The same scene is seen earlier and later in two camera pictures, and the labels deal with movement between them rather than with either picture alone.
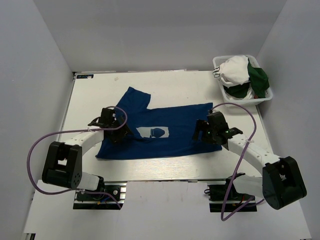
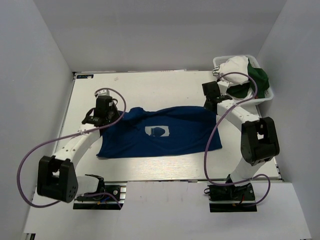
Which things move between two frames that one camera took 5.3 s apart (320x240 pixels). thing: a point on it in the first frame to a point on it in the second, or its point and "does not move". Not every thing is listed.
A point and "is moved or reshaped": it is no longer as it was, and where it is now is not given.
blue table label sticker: (83, 76) does not move
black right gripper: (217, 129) to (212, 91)
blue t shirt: (157, 131) is moved or reshaped
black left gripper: (124, 130) to (114, 107)
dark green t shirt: (258, 81) does not move
